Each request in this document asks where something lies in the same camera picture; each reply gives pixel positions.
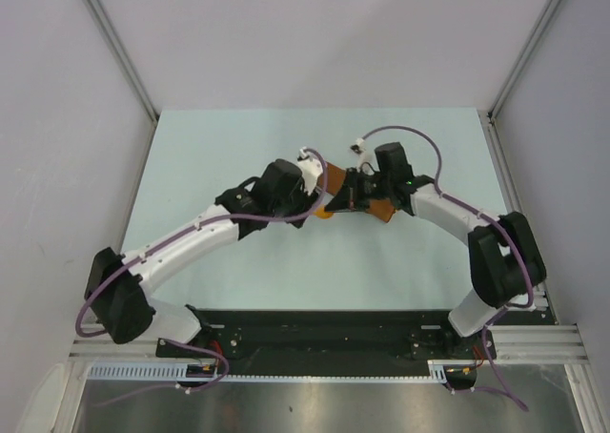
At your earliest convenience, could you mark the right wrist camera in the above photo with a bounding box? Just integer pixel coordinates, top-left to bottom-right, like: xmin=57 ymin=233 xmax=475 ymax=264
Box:
xmin=350 ymin=137 xmax=373 ymax=170

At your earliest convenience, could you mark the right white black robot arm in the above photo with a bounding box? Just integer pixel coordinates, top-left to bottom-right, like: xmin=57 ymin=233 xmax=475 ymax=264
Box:
xmin=323 ymin=142 xmax=547 ymax=358

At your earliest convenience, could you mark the white slotted cable duct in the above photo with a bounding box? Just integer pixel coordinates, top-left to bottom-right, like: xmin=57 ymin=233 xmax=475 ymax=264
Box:
xmin=89 ymin=362 xmax=447 ymax=384

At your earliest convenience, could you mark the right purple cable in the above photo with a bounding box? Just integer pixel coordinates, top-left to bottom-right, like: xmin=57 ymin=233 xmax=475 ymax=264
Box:
xmin=361 ymin=125 xmax=534 ymax=413

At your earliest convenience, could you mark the right aluminium frame post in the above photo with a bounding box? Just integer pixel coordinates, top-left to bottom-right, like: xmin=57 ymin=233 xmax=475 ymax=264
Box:
xmin=487 ymin=0 xmax=565 ymax=120

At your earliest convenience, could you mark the orange cloth napkin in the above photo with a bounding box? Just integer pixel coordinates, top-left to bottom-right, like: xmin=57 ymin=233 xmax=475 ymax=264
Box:
xmin=326 ymin=162 xmax=396 ymax=223

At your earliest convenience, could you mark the purple cable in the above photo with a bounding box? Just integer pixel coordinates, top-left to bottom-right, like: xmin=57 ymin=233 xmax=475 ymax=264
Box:
xmin=361 ymin=125 xmax=534 ymax=413
xmin=75 ymin=145 xmax=330 ymax=408

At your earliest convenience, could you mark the orange wooden spoon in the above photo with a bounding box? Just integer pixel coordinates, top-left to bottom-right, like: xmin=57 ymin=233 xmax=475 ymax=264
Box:
xmin=314 ymin=206 xmax=335 ymax=219

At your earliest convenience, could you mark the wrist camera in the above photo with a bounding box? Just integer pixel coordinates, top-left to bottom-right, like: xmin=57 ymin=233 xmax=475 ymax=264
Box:
xmin=350 ymin=137 xmax=373 ymax=170
xmin=296 ymin=148 xmax=323 ymax=195

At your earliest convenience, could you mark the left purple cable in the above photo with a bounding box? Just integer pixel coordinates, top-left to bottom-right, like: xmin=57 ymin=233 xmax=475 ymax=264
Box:
xmin=75 ymin=145 xmax=330 ymax=408

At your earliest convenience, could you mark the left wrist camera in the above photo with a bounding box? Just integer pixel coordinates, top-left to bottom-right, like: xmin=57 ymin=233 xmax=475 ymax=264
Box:
xmin=296 ymin=148 xmax=323 ymax=195

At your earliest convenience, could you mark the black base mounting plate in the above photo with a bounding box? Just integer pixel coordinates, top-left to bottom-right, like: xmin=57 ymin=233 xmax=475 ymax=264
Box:
xmin=155 ymin=309 xmax=497 ymax=378

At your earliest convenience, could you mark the right aluminium frame rail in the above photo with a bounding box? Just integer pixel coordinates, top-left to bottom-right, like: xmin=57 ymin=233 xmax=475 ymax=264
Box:
xmin=478 ymin=111 xmax=592 ymax=433

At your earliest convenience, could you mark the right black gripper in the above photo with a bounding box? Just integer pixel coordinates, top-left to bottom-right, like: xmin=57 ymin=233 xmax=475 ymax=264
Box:
xmin=326 ymin=167 xmax=393 ymax=213

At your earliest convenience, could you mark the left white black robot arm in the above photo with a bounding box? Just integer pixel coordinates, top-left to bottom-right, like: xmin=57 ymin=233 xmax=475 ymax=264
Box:
xmin=84 ymin=155 xmax=325 ymax=357

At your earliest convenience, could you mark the aluminium frame post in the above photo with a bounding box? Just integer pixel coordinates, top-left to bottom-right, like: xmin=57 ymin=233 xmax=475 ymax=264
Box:
xmin=487 ymin=0 xmax=565 ymax=120
xmin=82 ymin=0 xmax=160 ymax=127

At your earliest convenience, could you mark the left aluminium frame post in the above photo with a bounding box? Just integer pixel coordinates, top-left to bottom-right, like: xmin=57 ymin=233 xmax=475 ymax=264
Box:
xmin=82 ymin=0 xmax=160 ymax=127

